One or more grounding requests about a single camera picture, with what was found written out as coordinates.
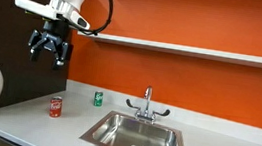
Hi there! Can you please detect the red cola can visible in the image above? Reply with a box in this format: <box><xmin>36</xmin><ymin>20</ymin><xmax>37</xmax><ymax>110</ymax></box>
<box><xmin>49</xmin><ymin>96</ymin><xmax>62</xmax><ymax>118</ymax></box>

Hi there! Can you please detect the chrome faucet with handles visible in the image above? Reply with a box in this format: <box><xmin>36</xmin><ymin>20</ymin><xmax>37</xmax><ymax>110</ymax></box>
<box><xmin>125</xmin><ymin>85</ymin><xmax>171</xmax><ymax>124</ymax></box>

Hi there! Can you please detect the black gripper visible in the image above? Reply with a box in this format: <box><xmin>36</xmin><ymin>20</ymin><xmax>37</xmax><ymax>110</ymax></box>
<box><xmin>28</xmin><ymin>20</ymin><xmax>73</xmax><ymax>70</ymax></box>

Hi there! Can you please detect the green soda can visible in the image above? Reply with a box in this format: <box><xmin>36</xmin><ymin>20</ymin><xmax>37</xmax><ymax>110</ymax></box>
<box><xmin>93</xmin><ymin>91</ymin><xmax>103</xmax><ymax>106</ymax></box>

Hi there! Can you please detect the white wall shelf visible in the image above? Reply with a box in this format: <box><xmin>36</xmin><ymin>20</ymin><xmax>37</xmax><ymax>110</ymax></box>
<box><xmin>89</xmin><ymin>33</ymin><xmax>262</xmax><ymax>68</ymax></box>

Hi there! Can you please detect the dark wood cabinet panel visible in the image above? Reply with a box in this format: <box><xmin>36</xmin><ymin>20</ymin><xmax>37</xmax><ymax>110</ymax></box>
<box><xmin>0</xmin><ymin>0</ymin><xmax>68</xmax><ymax>108</ymax></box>

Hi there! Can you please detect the stainless steel sink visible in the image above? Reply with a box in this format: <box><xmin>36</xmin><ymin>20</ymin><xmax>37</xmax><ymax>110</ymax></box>
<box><xmin>81</xmin><ymin>111</ymin><xmax>184</xmax><ymax>146</ymax></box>

